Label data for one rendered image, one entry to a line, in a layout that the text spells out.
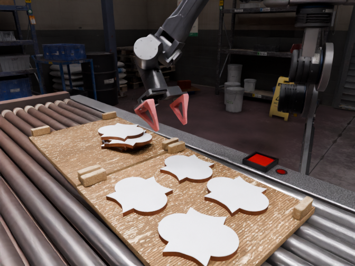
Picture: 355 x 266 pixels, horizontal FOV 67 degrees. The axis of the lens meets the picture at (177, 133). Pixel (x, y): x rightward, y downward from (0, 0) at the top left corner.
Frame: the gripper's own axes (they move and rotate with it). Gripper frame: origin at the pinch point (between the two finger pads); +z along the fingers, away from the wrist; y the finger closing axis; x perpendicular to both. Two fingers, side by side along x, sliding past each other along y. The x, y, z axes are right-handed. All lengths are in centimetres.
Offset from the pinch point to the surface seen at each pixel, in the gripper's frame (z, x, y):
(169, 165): 9.8, 5.1, -1.5
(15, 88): -210, 406, 61
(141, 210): 16.5, -2.6, -17.6
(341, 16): -120, 52, 455
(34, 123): -29, 66, -15
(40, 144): -12.1, 39.4, -21.1
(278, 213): 27.3, -17.7, 3.2
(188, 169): 12.5, 1.0, 0.8
